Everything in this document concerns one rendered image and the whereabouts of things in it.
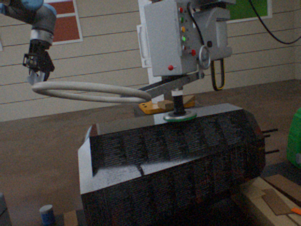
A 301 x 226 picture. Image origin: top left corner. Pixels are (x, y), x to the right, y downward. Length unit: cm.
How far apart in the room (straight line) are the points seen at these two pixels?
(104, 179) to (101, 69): 640
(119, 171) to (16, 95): 702
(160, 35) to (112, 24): 624
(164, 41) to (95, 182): 89
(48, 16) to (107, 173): 85
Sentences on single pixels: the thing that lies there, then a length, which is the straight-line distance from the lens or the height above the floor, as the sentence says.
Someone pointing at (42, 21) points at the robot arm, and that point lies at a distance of 129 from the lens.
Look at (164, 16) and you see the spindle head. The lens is 159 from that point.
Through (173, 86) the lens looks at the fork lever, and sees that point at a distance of 155.
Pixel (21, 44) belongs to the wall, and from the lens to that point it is 826.
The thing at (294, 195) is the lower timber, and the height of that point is 9.
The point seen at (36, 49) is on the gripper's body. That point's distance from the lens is 128.
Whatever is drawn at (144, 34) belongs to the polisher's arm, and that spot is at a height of 145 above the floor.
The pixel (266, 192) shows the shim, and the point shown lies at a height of 21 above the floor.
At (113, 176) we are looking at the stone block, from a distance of 155.
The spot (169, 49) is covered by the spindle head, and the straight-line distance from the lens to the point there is 157.
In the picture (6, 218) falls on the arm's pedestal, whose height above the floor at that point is 76.
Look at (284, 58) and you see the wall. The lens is 907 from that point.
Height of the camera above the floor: 126
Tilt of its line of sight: 12 degrees down
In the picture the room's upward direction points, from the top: 8 degrees counter-clockwise
